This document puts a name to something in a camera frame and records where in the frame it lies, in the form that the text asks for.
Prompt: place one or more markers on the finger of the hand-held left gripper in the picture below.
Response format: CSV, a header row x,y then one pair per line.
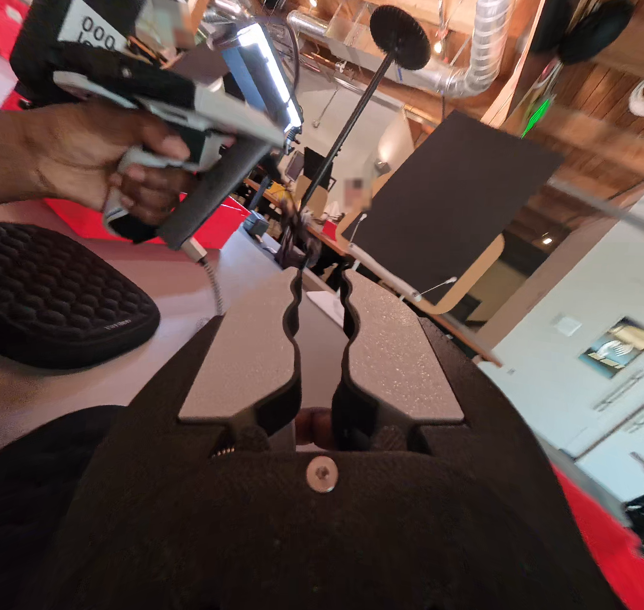
x,y
236,122

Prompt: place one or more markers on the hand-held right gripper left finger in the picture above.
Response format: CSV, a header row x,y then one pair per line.
x,y
241,363

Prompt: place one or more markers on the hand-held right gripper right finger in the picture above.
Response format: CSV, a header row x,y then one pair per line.
x,y
397,363

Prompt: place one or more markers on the grey usb hub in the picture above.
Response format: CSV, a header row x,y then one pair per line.
x,y
216,192

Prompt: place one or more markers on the person's right hand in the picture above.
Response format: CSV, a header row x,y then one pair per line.
x,y
313,426

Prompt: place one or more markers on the person's left hand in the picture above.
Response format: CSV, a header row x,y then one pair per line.
x,y
75,152

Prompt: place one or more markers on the lit led light panel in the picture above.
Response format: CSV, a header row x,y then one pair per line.
x,y
251,77

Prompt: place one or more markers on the white board stand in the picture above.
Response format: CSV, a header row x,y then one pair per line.
x,y
382,270

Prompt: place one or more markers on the red storage bin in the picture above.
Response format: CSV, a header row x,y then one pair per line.
x,y
216,220

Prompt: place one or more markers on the small grey box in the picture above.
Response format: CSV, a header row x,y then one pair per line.
x,y
256,225

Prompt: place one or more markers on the black pole with round disc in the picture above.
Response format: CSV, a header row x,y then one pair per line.
x,y
400,37

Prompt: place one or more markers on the black honeycomb cushion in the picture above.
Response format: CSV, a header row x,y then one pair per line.
x,y
65,293

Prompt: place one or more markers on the green exit sign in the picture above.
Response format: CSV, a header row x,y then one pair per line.
x,y
536,115

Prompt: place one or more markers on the black ceiling lamp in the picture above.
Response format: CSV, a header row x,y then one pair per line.
x,y
596,32

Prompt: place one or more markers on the black board with wooden frame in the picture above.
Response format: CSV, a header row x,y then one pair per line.
x,y
442,208

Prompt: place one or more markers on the white wall plate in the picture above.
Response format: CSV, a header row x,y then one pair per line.
x,y
567,325

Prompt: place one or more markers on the silver ventilation duct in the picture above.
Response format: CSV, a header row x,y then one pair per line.
x,y
490,27

